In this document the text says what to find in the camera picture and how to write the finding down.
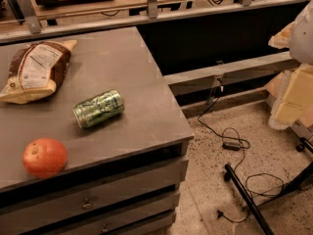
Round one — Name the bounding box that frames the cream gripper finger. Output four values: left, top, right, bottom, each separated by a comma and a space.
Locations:
264, 64, 313, 130
268, 23, 293, 49

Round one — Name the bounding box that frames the green soda can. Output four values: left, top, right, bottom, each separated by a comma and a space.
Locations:
72, 89, 124, 128

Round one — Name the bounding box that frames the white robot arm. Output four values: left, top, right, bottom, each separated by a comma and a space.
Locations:
265, 1, 313, 130

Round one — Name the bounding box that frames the black power adapter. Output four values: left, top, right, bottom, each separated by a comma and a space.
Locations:
222, 142, 241, 151

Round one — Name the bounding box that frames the black stand leg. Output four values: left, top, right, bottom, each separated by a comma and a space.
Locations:
223, 137, 313, 235

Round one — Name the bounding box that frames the brown chip bag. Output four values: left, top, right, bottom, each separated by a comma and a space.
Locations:
0, 40, 77, 105

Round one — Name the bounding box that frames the red tomato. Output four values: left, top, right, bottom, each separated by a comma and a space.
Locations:
22, 138, 67, 178

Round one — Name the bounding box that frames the black floor cable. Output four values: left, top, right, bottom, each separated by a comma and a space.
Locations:
197, 77, 286, 224

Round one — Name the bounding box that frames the metal railing frame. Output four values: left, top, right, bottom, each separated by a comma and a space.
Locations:
0, 0, 308, 45

